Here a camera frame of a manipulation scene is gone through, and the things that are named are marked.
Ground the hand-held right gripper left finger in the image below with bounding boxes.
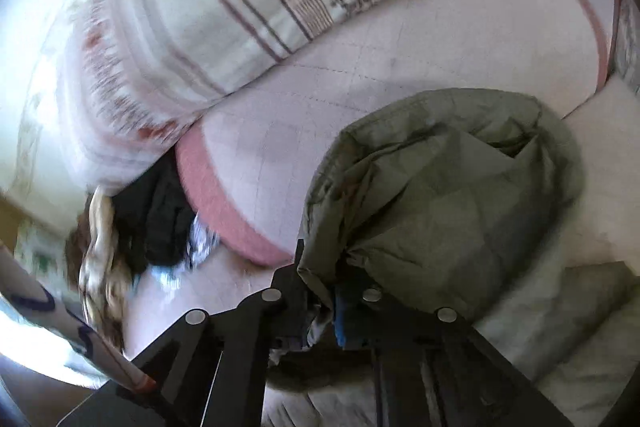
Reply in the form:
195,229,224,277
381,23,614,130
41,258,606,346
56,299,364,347
131,239,321,427

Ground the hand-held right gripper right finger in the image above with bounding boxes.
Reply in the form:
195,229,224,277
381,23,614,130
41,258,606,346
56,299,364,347
334,282,573,427

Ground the olive green padded jacket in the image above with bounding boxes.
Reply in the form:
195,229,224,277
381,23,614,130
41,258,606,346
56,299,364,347
265,88,640,427

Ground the black garment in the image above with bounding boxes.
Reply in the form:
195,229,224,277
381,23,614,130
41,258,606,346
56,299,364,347
112,152,198,273

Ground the brown cream patterned cloth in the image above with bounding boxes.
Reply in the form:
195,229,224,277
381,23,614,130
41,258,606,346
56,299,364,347
65,186,136,348

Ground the white cloth with purple print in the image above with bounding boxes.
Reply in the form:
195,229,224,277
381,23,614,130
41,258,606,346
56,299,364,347
0,239,157,394

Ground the pink quilted blanket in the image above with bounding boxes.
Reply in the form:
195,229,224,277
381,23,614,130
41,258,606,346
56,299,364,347
175,0,613,268

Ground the striped floral pillow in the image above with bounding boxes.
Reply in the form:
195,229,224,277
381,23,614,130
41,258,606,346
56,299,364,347
20,0,531,188

